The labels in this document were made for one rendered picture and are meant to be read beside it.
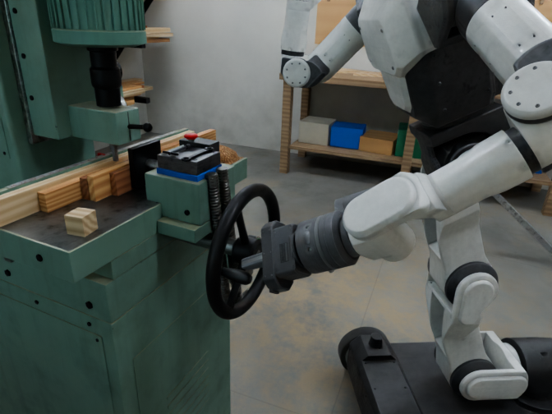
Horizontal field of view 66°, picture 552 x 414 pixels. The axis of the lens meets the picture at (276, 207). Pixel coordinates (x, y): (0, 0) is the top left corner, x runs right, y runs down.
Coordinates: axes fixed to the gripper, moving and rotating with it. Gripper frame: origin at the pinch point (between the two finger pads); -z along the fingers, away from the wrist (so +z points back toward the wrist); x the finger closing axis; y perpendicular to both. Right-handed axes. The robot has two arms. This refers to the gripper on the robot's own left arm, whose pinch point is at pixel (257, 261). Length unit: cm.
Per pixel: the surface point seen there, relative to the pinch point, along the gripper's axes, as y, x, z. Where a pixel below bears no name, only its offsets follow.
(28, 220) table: 24.8, 10.4, -33.7
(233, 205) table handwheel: 3.0, 10.6, -2.7
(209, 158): 3.6, 22.5, -8.1
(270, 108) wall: -232, 235, -157
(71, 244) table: 22.4, 3.4, -21.7
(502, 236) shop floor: -246, 61, 11
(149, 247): 5.0, 7.2, -24.2
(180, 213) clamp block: 3.4, 13.0, -16.7
